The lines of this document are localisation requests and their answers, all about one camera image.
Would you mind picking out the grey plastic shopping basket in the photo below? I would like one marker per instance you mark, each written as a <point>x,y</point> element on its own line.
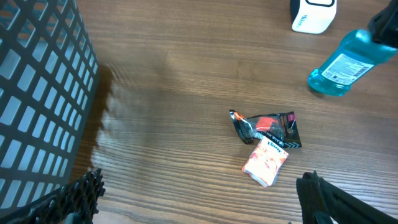
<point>49,75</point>

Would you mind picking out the white barcode scanner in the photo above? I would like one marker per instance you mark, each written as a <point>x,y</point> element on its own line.
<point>312,16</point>

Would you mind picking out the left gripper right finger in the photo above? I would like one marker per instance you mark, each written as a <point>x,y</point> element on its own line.
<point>322,202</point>

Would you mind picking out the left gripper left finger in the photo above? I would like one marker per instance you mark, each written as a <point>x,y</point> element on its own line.
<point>75,202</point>

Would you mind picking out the blue mouthwash bottle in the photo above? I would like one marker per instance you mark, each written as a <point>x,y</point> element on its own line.
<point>356,55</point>

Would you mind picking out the black red snack packet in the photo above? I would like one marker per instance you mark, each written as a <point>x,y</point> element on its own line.
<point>281,128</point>

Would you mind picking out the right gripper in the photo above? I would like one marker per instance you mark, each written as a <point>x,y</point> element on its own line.
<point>383,26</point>

